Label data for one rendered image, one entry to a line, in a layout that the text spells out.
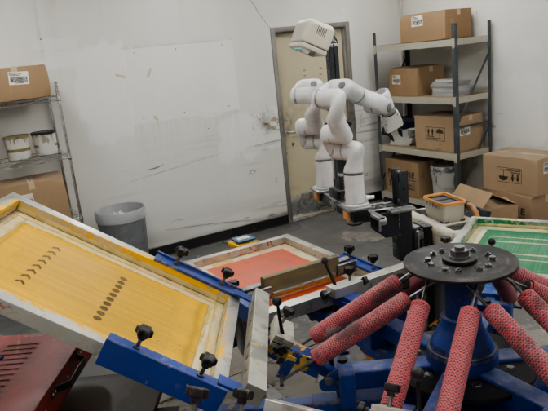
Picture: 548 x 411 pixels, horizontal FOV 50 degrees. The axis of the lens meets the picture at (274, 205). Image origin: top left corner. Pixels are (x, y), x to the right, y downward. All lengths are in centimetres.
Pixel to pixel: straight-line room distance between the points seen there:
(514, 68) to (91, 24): 400
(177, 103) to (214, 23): 88
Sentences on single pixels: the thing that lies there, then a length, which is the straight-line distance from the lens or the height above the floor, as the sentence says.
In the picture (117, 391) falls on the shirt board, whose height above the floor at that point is 95.
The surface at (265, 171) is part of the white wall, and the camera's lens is 646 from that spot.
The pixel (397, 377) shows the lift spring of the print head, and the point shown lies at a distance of 145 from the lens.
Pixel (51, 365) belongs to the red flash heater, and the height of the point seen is 110.
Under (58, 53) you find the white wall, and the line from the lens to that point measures 570.
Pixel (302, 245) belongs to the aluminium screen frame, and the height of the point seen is 98.
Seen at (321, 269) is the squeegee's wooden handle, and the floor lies 102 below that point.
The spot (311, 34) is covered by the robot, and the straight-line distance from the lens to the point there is 289.
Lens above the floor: 190
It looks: 15 degrees down
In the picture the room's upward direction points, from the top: 6 degrees counter-clockwise
